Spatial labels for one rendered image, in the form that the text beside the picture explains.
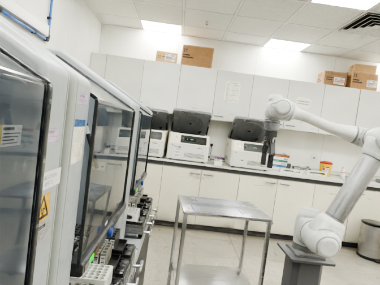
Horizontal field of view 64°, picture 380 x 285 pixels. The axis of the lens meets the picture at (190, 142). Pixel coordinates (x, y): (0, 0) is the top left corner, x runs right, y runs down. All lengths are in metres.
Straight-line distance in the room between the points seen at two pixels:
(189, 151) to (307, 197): 1.70
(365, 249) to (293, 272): 2.64
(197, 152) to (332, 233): 2.56
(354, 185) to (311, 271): 0.57
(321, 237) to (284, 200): 2.62
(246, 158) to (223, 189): 0.51
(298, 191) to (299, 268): 2.45
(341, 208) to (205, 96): 2.89
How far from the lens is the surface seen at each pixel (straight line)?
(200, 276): 2.43
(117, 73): 4.38
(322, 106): 4.71
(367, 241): 4.55
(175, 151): 3.97
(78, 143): 0.71
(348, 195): 1.78
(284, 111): 1.61
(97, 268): 1.11
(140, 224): 1.70
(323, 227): 1.75
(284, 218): 4.37
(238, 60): 4.77
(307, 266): 1.99
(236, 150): 4.04
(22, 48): 0.54
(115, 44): 4.82
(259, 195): 4.20
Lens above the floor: 1.36
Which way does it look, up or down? 3 degrees down
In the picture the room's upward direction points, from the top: 7 degrees clockwise
